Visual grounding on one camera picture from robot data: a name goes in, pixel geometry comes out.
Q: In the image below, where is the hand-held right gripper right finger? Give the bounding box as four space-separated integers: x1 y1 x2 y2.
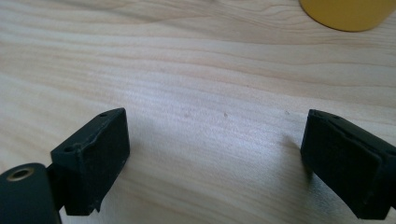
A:
300 108 396 220

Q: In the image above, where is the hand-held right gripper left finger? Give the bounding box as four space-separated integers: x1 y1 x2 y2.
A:
50 106 132 217

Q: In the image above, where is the yellow cup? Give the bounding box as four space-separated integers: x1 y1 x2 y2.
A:
298 0 396 33

